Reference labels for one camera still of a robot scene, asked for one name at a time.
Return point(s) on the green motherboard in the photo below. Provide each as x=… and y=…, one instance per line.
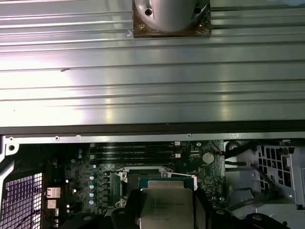
x=210, y=181

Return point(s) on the silver CPU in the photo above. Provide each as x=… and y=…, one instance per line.
x=166, y=207

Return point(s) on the square brown base plate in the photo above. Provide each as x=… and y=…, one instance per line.
x=137, y=26

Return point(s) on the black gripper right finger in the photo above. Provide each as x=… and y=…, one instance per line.
x=205, y=210

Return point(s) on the thin metal locking lever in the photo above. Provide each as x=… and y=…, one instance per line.
x=112, y=171

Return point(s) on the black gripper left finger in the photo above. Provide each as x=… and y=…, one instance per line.
x=133, y=214

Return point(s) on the black PC case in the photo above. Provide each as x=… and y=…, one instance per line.
x=143, y=137

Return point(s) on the black RAM slot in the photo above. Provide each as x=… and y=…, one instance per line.
x=133, y=150
x=133, y=162
x=133, y=145
x=133, y=156

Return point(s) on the silver metal drive cage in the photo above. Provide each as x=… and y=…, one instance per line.
x=296, y=181

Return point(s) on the metal CPU socket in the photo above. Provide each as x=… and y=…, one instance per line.
x=123, y=176

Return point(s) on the silver coin battery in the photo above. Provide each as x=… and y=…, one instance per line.
x=208, y=158

